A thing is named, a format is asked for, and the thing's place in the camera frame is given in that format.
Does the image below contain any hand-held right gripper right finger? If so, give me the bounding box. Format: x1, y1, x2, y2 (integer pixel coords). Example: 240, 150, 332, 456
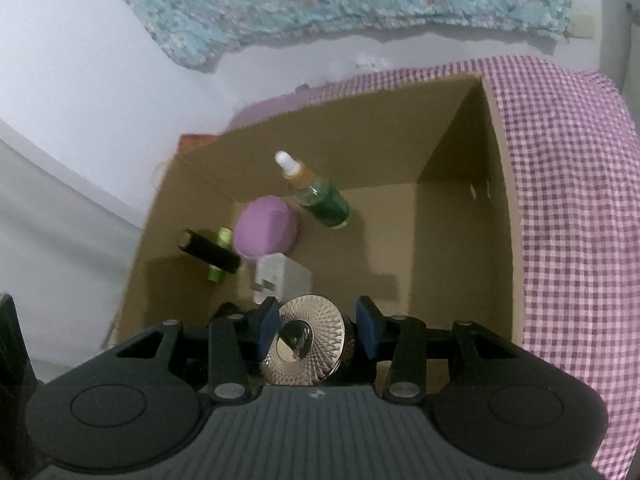
355, 294, 522, 404

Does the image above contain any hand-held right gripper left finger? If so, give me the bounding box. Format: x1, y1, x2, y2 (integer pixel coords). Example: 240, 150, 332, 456
115, 296, 281, 404

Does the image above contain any dark jar with gold lid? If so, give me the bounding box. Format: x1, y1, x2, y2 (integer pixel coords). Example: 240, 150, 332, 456
257, 295, 357, 387

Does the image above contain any white plug charger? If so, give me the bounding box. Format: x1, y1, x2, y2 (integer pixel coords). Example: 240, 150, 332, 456
252, 254, 313, 306

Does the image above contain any black cylinder tube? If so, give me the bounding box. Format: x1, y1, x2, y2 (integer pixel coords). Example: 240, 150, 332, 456
178, 229, 242, 274

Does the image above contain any purple round lid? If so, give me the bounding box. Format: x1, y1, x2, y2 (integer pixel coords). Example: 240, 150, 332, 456
234, 196, 299, 262

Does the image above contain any green patterned tube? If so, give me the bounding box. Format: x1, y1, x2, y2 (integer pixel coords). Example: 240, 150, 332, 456
207, 227, 234, 283

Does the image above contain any green dropper bottle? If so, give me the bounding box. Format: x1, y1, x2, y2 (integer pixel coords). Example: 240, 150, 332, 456
275, 150, 351, 231

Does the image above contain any brown cardboard box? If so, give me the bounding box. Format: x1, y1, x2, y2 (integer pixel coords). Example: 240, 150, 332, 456
102, 74, 526, 391

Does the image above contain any red gift bag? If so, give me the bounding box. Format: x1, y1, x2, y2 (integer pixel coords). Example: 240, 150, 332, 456
178, 133, 218, 153

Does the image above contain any purple checkered tablecloth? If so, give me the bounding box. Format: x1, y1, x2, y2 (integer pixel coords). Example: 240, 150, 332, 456
232, 55, 640, 480

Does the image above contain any white wall socket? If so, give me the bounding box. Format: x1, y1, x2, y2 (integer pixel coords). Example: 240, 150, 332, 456
570, 10, 597, 39

